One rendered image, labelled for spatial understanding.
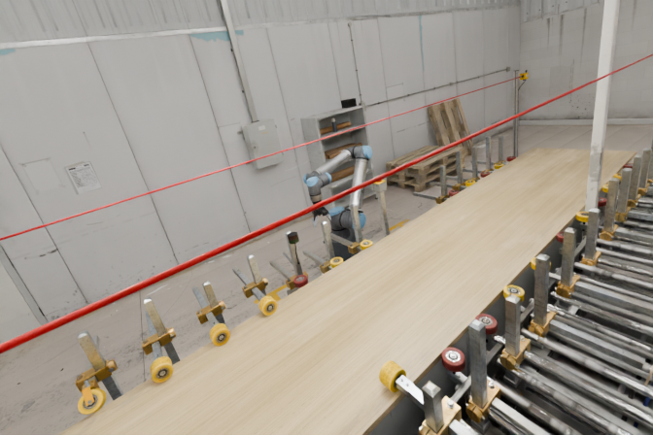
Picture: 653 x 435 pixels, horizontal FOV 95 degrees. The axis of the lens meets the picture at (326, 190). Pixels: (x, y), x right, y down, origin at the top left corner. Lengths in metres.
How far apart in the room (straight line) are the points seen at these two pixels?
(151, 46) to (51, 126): 1.31
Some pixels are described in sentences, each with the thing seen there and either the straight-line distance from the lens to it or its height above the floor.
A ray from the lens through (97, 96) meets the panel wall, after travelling 4.12.
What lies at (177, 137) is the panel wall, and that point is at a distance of 4.13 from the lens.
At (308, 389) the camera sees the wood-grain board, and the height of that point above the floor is 0.90.
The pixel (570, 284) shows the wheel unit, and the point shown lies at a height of 0.86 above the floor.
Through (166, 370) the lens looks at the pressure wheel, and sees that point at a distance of 1.59.
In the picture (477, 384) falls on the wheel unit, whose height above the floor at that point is 0.93.
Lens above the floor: 1.91
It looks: 19 degrees down
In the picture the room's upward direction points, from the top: 12 degrees counter-clockwise
